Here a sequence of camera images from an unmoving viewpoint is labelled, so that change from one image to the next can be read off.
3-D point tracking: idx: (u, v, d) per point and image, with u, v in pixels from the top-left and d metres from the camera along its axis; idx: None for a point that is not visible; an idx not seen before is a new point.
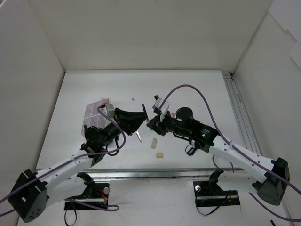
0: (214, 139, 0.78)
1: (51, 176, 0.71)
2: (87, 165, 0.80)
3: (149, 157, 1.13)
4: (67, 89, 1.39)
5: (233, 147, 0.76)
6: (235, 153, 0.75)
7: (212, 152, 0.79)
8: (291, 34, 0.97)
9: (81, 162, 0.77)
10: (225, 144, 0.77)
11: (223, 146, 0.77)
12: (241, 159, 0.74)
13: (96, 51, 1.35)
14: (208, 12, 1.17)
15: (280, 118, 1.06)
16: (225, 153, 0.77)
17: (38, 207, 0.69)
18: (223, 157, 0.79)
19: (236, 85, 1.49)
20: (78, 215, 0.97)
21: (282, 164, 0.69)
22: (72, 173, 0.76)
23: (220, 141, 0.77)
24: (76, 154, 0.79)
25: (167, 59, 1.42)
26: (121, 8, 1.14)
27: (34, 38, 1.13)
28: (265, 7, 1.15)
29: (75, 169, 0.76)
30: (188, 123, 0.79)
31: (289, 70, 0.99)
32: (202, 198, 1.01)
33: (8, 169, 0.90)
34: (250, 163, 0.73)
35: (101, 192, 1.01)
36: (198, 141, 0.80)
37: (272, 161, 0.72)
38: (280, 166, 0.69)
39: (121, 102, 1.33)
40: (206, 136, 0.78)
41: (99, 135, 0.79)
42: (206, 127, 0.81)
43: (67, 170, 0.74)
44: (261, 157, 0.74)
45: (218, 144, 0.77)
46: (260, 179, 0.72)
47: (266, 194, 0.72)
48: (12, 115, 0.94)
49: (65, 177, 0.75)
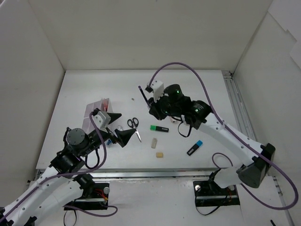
0: (206, 116, 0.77)
1: (17, 212, 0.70)
2: (62, 182, 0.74)
3: (149, 157, 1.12)
4: (66, 89, 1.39)
5: (225, 126, 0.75)
6: (225, 133, 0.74)
7: (203, 129, 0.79)
8: (291, 34, 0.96)
9: (50, 184, 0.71)
10: (218, 123, 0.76)
11: (215, 125, 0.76)
12: (232, 140, 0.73)
13: (95, 52, 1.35)
14: (208, 12, 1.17)
15: (280, 118, 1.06)
16: (216, 132, 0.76)
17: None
18: (214, 135, 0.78)
19: (236, 85, 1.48)
20: (78, 215, 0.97)
21: (270, 150, 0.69)
22: (43, 197, 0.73)
23: (213, 120, 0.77)
24: (44, 174, 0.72)
25: (167, 59, 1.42)
26: (121, 8, 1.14)
27: (34, 38, 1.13)
28: (265, 7, 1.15)
29: (44, 194, 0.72)
30: (177, 98, 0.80)
31: (289, 70, 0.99)
32: (202, 198, 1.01)
33: (8, 169, 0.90)
34: (240, 145, 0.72)
35: (101, 192, 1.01)
36: (190, 117, 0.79)
37: (261, 145, 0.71)
38: (268, 152, 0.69)
39: (120, 102, 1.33)
40: (198, 111, 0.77)
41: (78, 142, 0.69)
42: (198, 103, 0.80)
43: (35, 199, 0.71)
44: (251, 140, 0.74)
45: (210, 122, 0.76)
46: (246, 161, 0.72)
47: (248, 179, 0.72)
48: (12, 116, 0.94)
49: (35, 205, 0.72)
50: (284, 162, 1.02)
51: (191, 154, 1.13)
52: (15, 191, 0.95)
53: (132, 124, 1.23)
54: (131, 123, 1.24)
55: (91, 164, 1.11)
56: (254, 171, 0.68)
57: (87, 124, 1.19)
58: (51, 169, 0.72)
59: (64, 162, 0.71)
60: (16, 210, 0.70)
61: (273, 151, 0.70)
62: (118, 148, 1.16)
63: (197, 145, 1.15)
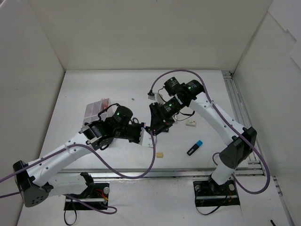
0: (198, 94, 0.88)
1: (41, 169, 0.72)
2: (87, 152, 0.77)
3: (149, 157, 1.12)
4: (66, 89, 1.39)
5: (212, 105, 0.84)
6: (212, 111, 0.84)
7: (194, 108, 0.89)
8: (291, 34, 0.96)
9: (76, 150, 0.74)
10: (207, 101, 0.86)
11: (203, 103, 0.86)
12: (216, 118, 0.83)
13: (96, 52, 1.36)
14: (208, 12, 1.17)
15: (280, 118, 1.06)
16: (204, 109, 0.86)
17: (37, 195, 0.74)
18: (202, 113, 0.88)
19: (236, 85, 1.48)
20: (78, 215, 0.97)
21: (251, 133, 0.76)
22: (67, 162, 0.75)
23: (203, 99, 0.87)
24: (74, 139, 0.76)
25: (167, 59, 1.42)
26: (120, 8, 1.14)
27: (34, 38, 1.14)
28: (265, 7, 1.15)
29: (68, 158, 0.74)
30: (172, 83, 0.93)
31: (289, 70, 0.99)
32: (202, 198, 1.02)
33: (7, 169, 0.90)
34: (223, 125, 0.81)
35: (101, 192, 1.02)
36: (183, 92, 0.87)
37: (243, 127, 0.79)
38: (248, 133, 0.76)
39: (120, 102, 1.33)
40: (190, 88, 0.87)
41: (127, 116, 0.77)
42: (193, 83, 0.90)
43: (59, 162, 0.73)
44: (235, 121, 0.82)
45: (200, 100, 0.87)
46: (227, 140, 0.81)
47: (227, 157, 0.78)
48: (12, 116, 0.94)
49: (58, 168, 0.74)
50: (284, 162, 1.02)
51: (191, 154, 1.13)
52: (15, 191, 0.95)
53: None
54: None
55: (92, 164, 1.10)
56: (231, 150, 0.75)
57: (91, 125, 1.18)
58: (81, 135, 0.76)
59: (93, 131, 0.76)
60: (39, 167, 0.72)
61: (254, 134, 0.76)
62: (118, 148, 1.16)
63: (197, 145, 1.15)
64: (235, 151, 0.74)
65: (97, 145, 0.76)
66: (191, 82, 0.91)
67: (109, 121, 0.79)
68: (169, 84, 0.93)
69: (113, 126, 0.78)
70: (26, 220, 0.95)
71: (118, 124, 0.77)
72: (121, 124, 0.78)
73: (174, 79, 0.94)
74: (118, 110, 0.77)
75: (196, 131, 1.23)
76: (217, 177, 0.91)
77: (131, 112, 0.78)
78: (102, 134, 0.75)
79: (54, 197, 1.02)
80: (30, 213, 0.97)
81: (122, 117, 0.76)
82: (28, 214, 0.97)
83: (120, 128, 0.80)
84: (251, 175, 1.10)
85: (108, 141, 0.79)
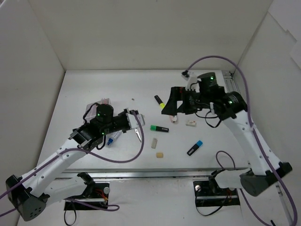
0: (238, 112, 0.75)
1: (35, 180, 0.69)
2: (80, 155, 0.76)
3: (149, 157, 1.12)
4: (67, 89, 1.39)
5: (253, 130, 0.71)
6: (250, 137, 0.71)
7: (228, 124, 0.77)
8: (291, 34, 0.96)
9: (69, 156, 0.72)
10: (247, 124, 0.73)
11: (242, 125, 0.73)
12: (252, 145, 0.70)
13: (96, 52, 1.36)
14: (208, 12, 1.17)
15: (280, 118, 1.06)
16: (241, 132, 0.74)
17: (36, 207, 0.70)
18: (238, 134, 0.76)
19: (236, 85, 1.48)
20: (77, 215, 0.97)
21: (286, 170, 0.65)
22: (60, 169, 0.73)
23: (243, 119, 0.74)
24: (64, 145, 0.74)
25: (167, 59, 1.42)
26: (120, 8, 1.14)
27: (34, 38, 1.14)
28: (265, 7, 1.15)
29: (62, 165, 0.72)
30: (210, 84, 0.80)
31: (289, 70, 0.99)
32: (202, 198, 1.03)
33: (8, 169, 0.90)
34: (258, 154, 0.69)
35: (101, 192, 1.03)
36: (220, 103, 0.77)
37: (280, 163, 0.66)
38: (283, 171, 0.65)
39: (121, 102, 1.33)
40: (232, 103, 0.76)
41: (108, 113, 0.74)
42: (234, 96, 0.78)
43: (55, 169, 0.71)
44: (273, 153, 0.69)
45: (240, 121, 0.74)
46: (257, 171, 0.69)
47: (249, 183, 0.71)
48: (12, 115, 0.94)
49: (53, 176, 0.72)
50: (284, 162, 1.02)
51: (191, 154, 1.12)
52: None
53: None
54: None
55: (92, 164, 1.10)
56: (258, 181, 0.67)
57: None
58: (71, 141, 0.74)
59: (83, 135, 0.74)
60: (34, 178, 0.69)
61: (289, 172, 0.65)
62: (118, 148, 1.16)
63: (197, 145, 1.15)
64: (263, 184, 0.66)
65: (89, 147, 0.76)
66: (232, 94, 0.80)
67: (94, 123, 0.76)
68: (205, 85, 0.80)
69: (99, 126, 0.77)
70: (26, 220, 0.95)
71: (102, 123, 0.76)
72: (105, 122, 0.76)
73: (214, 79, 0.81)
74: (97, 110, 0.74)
75: (196, 131, 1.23)
76: (218, 179, 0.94)
77: (112, 107, 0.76)
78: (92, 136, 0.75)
79: None
80: None
81: (104, 117, 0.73)
82: None
83: (106, 125, 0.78)
84: None
85: (99, 141, 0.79)
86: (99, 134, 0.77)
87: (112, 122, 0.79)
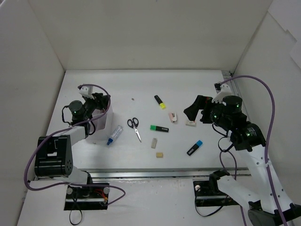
0: (254, 146, 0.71)
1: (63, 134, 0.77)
2: (83, 134, 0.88)
3: (149, 157, 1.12)
4: (67, 89, 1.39)
5: (267, 167, 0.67)
6: (263, 173, 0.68)
7: (243, 154, 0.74)
8: (291, 34, 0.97)
9: (78, 128, 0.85)
10: (262, 159, 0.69)
11: (257, 159, 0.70)
12: (264, 181, 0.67)
13: (95, 52, 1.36)
14: (208, 12, 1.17)
15: (280, 117, 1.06)
16: (254, 165, 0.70)
17: (69, 160, 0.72)
18: (250, 166, 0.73)
19: (236, 85, 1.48)
20: (83, 213, 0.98)
21: (297, 213, 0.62)
22: (75, 138, 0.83)
23: (258, 153, 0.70)
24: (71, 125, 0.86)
25: (167, 59, 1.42)
26: (120, 8, 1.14)
27: (34, 38, 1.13)
28: (265, 7, 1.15)
29: (77, 133, 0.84)
30: (233, 111, 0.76)
31: (289, 69, 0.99)
32: (202, 198, 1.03)
33: (8, 169, 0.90)
34: (270, 191, 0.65)
35: (101, 192, 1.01)
36: (237, 134, 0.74)
37: (291, 203, 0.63)
38: (293, 214, 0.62)
39: (121, 102, 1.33)
40: (249, 134, 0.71)
41: (79, 106, 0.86)
42: (255, 129, 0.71)
43: (75, 132, 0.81)
44: (284, 192, 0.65)
45: (254, 155, 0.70)
46: (266, 206, 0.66)
47: (258, 219, 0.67)
48: (12, 115, 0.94)
49: (73, 139, 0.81)
50: (284, 162, 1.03)
51: (191, 154, 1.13)
52: (15, 191, 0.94)
53: (132, 124, 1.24)
54: (131, 123, 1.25)
55: (92, 164, 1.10)
56: (267, 220, 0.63)
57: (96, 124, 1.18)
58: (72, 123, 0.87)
59: None
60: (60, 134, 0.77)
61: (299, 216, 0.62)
62: (118, 148, 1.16)
63: (197, 145, 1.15)
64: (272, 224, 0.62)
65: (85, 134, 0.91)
66: (253, 126, 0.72)
67: (75, 119, 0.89)
68: (228, 111, 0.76)
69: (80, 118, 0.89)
70: (26, 220, 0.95)
71: (82, 114, 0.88)
72: (83, 114, 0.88)
73: (239, 107, 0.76)
74: (71, 111, 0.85)
75: (196, 131, 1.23)
76: (219, 182, 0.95)
77: (78, 101, 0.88)
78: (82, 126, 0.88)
79: (54, 197, 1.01)
80: (30, 212, 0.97)
81: (79, 111, 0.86)
82: (27, 215, 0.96)
83: (85, 114, 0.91)
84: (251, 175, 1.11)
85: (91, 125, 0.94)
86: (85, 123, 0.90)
87: (87, 110, 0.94)
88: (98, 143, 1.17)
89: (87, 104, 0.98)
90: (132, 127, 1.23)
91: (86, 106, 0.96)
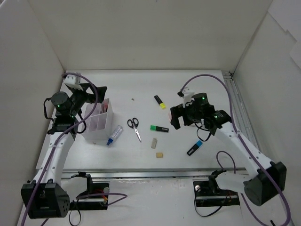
0: (224, 123, 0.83)
1: (50, 171, 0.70)
2: (70, 140, 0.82)
3: (149, 157, 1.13)
4: (67, 89, 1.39)
5: (238, 136, 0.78)
6: (238, 142, 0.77)
7: (219, 135, 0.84)
8: (291, 34, 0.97)
9: (63, 143, 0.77)
10: (233, 131, 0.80)
11: (228, 133, 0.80)
12: (241, 149, 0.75)
13: (96, 52, 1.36)
14: (208, 12, 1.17)
15: (280, 117, 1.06)
16: (227, 138, 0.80)
17: (64, 200, 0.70)
18: (228, 142, 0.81)
19: (236, 85, 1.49)
20: (82, 216, 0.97)
21: (279, 169, 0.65)
22: (64, 157, 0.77)
23: (229, 128, 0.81)
24: (52, 139, 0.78)
25: (167, 59, 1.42)
26: (120, 8, 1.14)
27: (34, 38, 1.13)
28: (265, 7, 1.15)
29: (63, 152, 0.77)
30: (202, 103, 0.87)
31: (289, 69, 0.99)
32: (203, 198, 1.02)
33: (8, 169, 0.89)
34: (248, 156, 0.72)
35: (101, 192, 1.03)
36: (208, 120, 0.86)
37: (271, 162, 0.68)
38: (276, 170, 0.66)
39: (121, 102, 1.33)
40: (217, 118, 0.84)
41: (63, 99, 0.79)
42: (221, 113, 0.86)
43: (59, 156, 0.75)
44: (262, 154, 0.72)
45: (225, 129, 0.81)
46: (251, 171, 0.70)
47: (252, 191, 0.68)
48: (12, 114, 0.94)
49: (61, 163, 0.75)
50: (284, 162, 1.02)
51: (191, 154, 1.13)
52: (15, 191, 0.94)
53: (132, 124, 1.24)
54: (131, 123, 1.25)
55: (91, 164, 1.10)
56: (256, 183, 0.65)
57: (96, 125, 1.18)
58: (55, 134, 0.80)
59: (59, 129, 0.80)
60: (46, 171, 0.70)
61: (283, 172, 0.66)
62: (118, 148, 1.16)
63: (197, 145, 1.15)
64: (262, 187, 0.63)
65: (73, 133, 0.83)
66: (218, 111, 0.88)
67: (60, 114, 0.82)
68: (197, 104, 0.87)
69: (66, 113, 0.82)
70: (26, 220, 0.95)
71: (67, 109, 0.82)
72: (68, 108, 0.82)
73: (205, 99, 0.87)
74: (54, 104, 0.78)
75: (196, 131, 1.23)
76: (218, 180, 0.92)
77: (63, 93, 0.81)
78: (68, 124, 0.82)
79: None
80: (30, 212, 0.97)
81: (63, 104, 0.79)
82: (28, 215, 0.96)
83: (72, 109, 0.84)
84: None
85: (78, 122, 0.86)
86: (72, 119, 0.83)
87: (74, 105, 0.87)
88: (98, 143, 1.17)
89: (74, 97, 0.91)
90: (132, 128, 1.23)
91: (74, 99, 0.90)
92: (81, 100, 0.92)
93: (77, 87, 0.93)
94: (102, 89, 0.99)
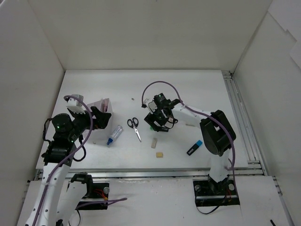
0: (176, 105, 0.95)
1: (42, 215, 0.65)
2: (66, 170, 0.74)
3: (149, 157, 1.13)
4: (66, 89, 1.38)
5: (186, 106, 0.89)
6: (187, 110, 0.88)
7: (179, 117, 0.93)
8: (291, 34, 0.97)
9: (57, 178, 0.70)
10: (182, 106, 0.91)
11: (178, 107, 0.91)
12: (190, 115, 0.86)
13: (95, 52, 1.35)
14: (207, 12, 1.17)
15: (280, 117, 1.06)
16: (180, 112, 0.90)
17: None
18: (183, 117, 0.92)
19: (236, 85, 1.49)
20: (82, 215, 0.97)
21: (217, 113, 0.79)
22: (59, 193, 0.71)
23: (179, 105, 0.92)
24: (45, 173, 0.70)
25: (167, 59, 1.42)
26: (120, 8, 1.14)
27: (34, 37, 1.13)
28: (265, 7, 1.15)
29: (58, 188, 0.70)
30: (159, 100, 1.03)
31: (289, 69, 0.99)
32: (202, 198, 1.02)
33: (8, 169, 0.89)
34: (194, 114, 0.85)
35: (101, 192, 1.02)
36: (167, 109, 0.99)
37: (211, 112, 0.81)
38: (216, 115, 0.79)
39: (120, 102, 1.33)
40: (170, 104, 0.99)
41: (64, 121, 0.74)
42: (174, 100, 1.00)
43: (52, 196, 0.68)
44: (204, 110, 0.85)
45: (176, 107, 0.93)
46: None
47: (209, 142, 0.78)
48: (11, 115, 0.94)
49: (56, 201, 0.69)
50: (284, 161, 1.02)
51: (191, 154, 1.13)
52: (15, 191, 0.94)
53: (132, 124, 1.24)
54: (131, 123, 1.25)
55: (91, 164, 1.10)
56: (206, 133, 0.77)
57: None
58: (49, 165, 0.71)
59: (54, 154, 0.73)
60: (39, 215, 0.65)
61: (222, 115, 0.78)
62: (118, 148, 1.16)
63: (197, 145, 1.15)
64: (210, 131, 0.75)
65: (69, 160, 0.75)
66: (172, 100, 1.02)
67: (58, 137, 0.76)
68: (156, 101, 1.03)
69: (64, 136, 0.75)
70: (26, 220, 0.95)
71: (67, 133, 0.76)
72: (68, 131, 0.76)
73: (162, 95, 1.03)
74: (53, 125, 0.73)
75: (196, 130, 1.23)
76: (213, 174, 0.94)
77: (66, 115, 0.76)
78: (64, 149, 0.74)
79: None
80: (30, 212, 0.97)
81: (64, 125, 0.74)
82: (28, 214, 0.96)
83: (71, 133, 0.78)
84: (251, 175, 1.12)
85: (74, 149, 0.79)
86: (70, 143, 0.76)
87: (75, 129, 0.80)
88: (97, 143, 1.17)
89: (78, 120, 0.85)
90: (131, 127, 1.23)
91: (76, 123, 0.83)
92: (83, 125, 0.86)
93: (80, 111, 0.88)
94: (107, 115, 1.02)
